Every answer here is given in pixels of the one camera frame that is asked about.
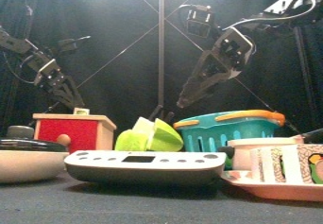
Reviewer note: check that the vertical metal frame pole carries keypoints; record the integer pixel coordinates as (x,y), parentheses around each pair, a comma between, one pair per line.
(160,45)

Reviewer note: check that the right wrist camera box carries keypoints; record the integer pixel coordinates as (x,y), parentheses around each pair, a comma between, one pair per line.
(198,21)

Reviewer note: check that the red wooden drawer box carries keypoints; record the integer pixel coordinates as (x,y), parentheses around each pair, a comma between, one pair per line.
(80,133)

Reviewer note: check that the black clamp at pole base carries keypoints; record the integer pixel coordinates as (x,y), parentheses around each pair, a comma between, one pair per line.
(162,114)

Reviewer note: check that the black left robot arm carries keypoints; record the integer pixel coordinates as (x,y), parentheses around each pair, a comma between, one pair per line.
(15,45)

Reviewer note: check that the white toy saucepan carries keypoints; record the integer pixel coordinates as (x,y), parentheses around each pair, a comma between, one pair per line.
(260,152)

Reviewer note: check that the white toy kitchen scale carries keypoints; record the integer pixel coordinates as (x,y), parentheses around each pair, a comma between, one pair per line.
(144,168)

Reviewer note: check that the white pot with black lid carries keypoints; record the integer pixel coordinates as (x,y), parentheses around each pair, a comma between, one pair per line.
(25,161)

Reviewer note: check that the pink plastic plate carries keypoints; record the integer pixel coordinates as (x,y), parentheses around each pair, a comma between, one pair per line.
(278,190)

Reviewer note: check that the green toy lime wedge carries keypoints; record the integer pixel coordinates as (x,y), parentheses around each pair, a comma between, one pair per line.
(155,136)

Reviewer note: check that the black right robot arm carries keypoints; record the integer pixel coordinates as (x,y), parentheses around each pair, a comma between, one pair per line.
(286,4)

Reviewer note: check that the small green-filled sushi piece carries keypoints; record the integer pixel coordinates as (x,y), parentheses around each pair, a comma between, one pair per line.
(82,111)

